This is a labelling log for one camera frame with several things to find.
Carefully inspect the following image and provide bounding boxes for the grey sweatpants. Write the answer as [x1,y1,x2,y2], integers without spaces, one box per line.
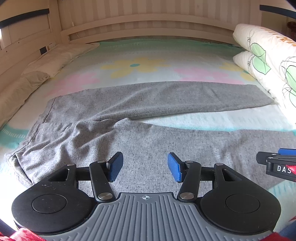
[7,82,295,193]

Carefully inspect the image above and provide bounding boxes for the white leaf print upper pillow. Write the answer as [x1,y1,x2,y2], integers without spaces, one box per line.
[233,24,295,122]

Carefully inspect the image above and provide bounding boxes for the beige pillow near headboard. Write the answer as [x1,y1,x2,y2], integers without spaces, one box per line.
[22,43,100,78]

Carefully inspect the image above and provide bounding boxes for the cream wooden headboard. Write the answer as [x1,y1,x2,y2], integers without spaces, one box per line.
[0,0,70,93]

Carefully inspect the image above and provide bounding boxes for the beige pillow near camera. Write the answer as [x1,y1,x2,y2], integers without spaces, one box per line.
[1,71,50,128]

